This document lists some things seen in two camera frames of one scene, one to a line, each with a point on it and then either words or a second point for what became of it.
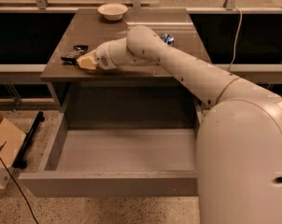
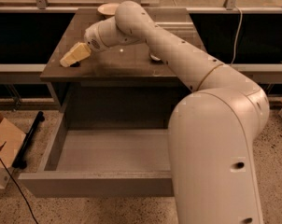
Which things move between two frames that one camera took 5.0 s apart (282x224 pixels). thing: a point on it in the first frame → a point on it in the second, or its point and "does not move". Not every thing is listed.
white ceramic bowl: x=112 y=11 does not move
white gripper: x=102 y=57 → x=92 y=38
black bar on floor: x=20 y=161 does not move
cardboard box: x=7 y=142 does not move
